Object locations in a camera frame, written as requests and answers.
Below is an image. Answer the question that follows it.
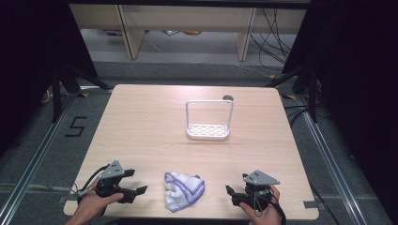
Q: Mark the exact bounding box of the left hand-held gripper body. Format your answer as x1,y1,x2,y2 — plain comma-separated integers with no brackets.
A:
94,159,127,199

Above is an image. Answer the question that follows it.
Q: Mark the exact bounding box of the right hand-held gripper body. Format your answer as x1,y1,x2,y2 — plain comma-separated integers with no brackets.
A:
242,170,282,211

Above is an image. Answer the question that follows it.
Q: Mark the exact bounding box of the white cloth with purple border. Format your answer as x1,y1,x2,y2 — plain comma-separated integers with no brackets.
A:
163,171,207,214

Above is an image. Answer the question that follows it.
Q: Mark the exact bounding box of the person's left hand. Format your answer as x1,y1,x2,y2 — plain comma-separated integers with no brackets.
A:
76,187,126,218

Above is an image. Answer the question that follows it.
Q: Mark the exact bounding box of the person's right hand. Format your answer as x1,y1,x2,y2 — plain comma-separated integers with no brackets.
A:
238,185,283,225

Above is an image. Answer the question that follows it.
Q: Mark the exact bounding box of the black metal stand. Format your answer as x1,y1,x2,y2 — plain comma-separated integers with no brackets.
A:
265,65,319,124
51,65,113,124

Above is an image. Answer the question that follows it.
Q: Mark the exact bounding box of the beige wooden desk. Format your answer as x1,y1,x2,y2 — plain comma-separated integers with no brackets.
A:
69,3,308,63

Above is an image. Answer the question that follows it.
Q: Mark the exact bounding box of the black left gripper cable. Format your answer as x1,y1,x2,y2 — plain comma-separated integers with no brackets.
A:
74,164,110,196

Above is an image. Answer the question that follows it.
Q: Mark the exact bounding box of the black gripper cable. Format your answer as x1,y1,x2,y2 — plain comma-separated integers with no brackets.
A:
74,164,110,196
269,192,287,225

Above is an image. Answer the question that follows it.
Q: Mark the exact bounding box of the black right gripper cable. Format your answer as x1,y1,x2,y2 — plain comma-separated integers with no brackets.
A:
269,192,287,225

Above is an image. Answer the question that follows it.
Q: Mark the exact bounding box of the white wire rack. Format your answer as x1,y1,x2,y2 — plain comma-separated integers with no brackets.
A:
185,98,236,142

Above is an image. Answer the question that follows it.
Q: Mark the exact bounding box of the long aluminium floor rail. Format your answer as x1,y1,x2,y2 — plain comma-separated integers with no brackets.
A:
296,95,378,225
0,93,79,223

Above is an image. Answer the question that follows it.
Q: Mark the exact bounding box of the short aluminium floor rail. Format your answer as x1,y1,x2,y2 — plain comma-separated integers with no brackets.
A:
76,85,114,94

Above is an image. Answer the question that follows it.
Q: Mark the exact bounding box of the white floor cable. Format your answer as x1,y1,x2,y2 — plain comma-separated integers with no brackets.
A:
143,30,274,80

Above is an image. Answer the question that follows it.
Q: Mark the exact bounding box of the bundle of black cables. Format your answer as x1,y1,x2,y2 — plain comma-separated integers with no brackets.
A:
249,8,299,70

